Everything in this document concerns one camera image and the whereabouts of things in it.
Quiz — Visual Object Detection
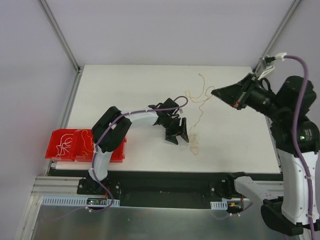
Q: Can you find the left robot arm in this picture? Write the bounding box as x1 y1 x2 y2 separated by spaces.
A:
86 96 189 196

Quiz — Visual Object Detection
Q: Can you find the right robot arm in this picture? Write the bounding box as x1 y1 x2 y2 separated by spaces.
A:
211 73 320 236

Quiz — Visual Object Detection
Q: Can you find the red plastic bin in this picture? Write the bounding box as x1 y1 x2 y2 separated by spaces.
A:
44 128 128 164

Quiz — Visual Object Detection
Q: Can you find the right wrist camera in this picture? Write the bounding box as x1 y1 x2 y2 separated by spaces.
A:
254 52 287 80

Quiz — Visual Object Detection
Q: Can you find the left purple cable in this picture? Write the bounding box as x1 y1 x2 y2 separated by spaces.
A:
88 95 190 213

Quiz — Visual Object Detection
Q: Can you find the right white cable duct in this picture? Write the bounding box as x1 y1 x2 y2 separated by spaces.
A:
210 201 228 211

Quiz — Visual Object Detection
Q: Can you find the white cable duct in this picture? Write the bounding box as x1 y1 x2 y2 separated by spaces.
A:
42 196 120 208
210 201 228 211

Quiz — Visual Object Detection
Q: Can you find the right aluminium frame post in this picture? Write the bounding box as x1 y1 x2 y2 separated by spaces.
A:
251 0 303 75

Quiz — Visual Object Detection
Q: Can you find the aluminium frame post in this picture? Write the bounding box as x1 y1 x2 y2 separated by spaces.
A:
37 0 81 73
251 0 303 75

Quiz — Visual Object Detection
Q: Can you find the left white cable duct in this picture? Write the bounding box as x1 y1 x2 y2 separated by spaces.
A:
42 196 120 208

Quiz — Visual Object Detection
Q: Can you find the left aluminium frame post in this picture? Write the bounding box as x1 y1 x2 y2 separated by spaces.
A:
37 0 81 73

